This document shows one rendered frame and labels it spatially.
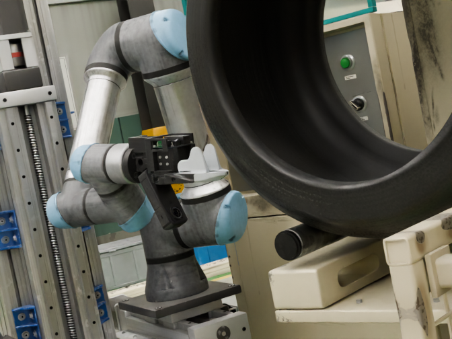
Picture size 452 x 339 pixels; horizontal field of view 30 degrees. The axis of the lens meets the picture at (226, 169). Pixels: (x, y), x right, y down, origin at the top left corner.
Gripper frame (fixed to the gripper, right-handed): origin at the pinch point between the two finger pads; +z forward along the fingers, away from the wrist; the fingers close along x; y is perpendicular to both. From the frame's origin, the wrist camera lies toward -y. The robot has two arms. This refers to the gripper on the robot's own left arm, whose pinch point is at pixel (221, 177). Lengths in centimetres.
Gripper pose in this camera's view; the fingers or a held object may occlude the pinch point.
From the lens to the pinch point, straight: 141.7
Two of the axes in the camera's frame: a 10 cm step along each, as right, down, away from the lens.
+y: -1.0, -9.9, -1.4
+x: 6.3, -1.7, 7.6
